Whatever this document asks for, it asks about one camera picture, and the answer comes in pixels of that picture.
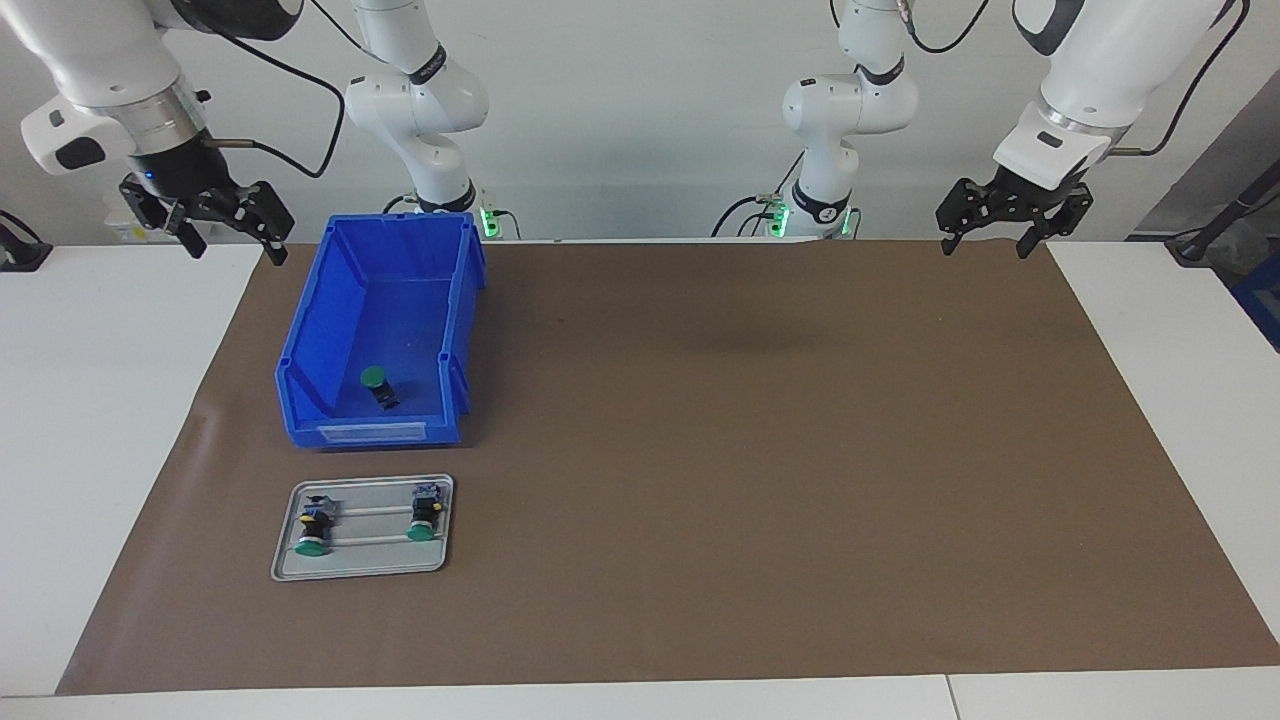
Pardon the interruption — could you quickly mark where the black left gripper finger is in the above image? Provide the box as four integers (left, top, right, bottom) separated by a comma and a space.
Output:
1018, 185, 1093, 259
937, 178, 999, 256

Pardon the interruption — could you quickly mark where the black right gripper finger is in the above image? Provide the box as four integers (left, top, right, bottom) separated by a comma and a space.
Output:
120, 180, 206, 259
215, 182, 294, 266

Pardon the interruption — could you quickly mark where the green push button switch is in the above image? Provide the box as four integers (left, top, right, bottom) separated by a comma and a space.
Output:
360, 365, 402, 412
295, 495, 336, 557
406, 483, 446, 542

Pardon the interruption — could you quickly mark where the black stand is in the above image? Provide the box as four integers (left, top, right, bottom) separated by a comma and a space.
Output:
1165, 160, 1280, 266

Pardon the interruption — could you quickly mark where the blue plastic storage bin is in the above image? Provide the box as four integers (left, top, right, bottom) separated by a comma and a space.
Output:
275, 212, 488, 448

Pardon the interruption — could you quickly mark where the blue crate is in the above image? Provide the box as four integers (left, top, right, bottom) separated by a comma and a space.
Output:
1232, 250, 1280, 353

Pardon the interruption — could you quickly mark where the silver metal tray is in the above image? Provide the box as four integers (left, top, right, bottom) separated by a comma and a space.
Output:
270, 474, 455, 582

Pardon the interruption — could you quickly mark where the brown table mat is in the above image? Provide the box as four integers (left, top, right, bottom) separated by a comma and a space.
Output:
55, 238, 1280, 696

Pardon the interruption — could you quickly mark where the white wall socket box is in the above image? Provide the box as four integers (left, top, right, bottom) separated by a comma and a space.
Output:
105, 193, 216, 243

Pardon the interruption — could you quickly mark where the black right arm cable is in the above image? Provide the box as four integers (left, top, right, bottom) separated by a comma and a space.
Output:
205, 0, 366, 181

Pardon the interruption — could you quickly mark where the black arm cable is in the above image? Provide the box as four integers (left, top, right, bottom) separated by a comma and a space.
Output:
898, 0, 1251, 159
205, 0, 366, 181

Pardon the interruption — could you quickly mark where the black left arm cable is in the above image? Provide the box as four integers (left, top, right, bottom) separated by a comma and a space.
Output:
898, 0, 1251, 159

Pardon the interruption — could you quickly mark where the black clamp mount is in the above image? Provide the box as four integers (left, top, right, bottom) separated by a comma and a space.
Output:
0, 210, 53, 273

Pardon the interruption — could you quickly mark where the black base cable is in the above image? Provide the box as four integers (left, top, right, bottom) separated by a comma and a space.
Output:
710, 150, 798, 239

